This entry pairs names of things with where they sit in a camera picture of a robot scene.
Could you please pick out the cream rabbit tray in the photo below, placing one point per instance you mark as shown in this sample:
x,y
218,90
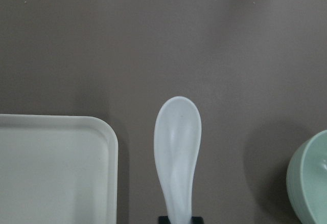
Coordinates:
x,y
58,169

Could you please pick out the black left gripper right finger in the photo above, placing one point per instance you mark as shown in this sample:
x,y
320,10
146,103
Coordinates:
x,y
197,220

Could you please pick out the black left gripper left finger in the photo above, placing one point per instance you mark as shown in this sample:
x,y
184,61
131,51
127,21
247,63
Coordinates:
x,y
163,220

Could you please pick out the white ceramic spoon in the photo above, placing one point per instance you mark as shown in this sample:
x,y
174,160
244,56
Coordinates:
x,y
177,139

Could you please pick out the mint green bowl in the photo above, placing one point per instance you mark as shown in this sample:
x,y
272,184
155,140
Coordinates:
x,y
306,180

